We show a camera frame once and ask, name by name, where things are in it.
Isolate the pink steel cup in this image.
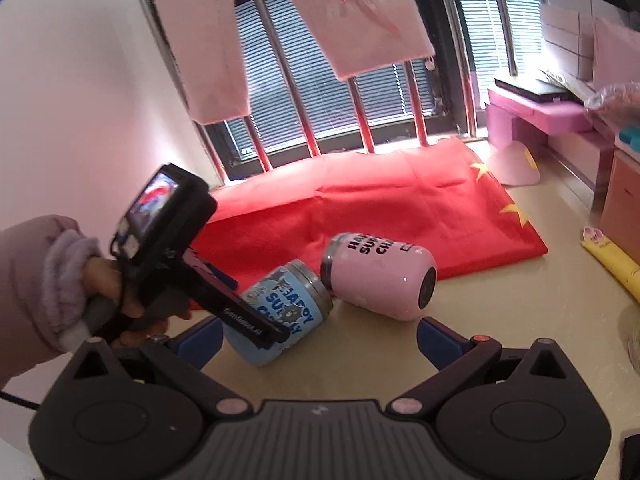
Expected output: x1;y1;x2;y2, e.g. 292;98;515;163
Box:
320;233;437;321

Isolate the black laptop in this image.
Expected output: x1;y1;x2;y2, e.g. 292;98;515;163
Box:
494;76;578;103

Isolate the orange pink storage box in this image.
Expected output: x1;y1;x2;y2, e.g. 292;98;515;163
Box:
600;151;640;263

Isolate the pink fuzzy left sleeve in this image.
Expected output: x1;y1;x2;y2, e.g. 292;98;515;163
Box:
1;216;101;385

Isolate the right pink embroidered hanging towel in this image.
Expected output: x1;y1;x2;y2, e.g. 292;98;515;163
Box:
291;0;435;81

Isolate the pink desk riser shelf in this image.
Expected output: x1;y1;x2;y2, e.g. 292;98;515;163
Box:
486;87;592;155

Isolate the person's left hand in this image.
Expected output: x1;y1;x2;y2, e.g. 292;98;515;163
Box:
82;257;169;349

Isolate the metal window guard rail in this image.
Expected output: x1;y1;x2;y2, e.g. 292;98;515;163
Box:
81;0;522;183

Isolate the left pink hanging towel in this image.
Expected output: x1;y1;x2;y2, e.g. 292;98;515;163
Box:
153;0;250;126

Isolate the red flag cloth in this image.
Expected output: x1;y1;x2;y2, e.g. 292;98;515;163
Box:
193;139;548;289

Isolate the blue cartoon steel cup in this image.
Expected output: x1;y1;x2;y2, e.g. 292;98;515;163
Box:
224;260;333;366

